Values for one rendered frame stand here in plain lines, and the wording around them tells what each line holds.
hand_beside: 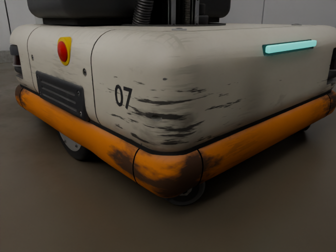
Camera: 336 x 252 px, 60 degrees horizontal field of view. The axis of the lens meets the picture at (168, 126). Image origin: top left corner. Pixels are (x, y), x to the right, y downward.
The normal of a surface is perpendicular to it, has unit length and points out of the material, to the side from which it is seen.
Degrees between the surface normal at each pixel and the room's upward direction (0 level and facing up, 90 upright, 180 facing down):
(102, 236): 0
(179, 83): 90
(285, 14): 90
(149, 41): 39
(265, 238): 0
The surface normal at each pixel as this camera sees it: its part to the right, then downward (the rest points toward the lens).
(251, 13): 0.32, 0.33
